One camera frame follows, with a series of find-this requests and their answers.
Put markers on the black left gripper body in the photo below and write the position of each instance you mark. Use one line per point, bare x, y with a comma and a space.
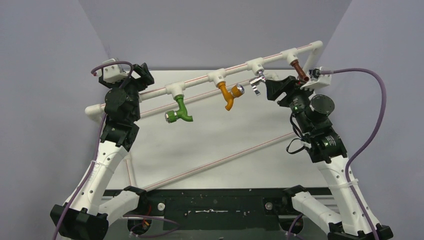
133, 87

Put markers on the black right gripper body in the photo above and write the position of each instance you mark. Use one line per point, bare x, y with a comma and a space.
285, 91

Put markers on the chrome metal faucet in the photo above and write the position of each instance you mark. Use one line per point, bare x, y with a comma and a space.
255, 81

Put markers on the white pvc pipe frame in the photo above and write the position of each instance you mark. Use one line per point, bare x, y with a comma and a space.
240, 148

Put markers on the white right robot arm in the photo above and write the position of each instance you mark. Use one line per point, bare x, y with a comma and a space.
309, 117

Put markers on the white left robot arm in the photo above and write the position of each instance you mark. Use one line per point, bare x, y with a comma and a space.
79, 217

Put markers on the brown plastic faucet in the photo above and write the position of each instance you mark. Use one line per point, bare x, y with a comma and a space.
302, 76

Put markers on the orange plastic faucet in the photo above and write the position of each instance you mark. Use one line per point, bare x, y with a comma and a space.
229, 95

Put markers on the green plastic faucet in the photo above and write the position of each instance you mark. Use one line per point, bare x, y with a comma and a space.
172, 116

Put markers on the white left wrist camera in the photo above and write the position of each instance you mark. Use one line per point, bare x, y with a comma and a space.
111, 71

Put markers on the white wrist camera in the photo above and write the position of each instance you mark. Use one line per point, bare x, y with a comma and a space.
317, 80
111, 71

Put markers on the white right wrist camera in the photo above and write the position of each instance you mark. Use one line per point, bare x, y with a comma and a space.
317, 80

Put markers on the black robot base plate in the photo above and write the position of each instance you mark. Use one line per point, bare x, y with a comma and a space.
265, 209

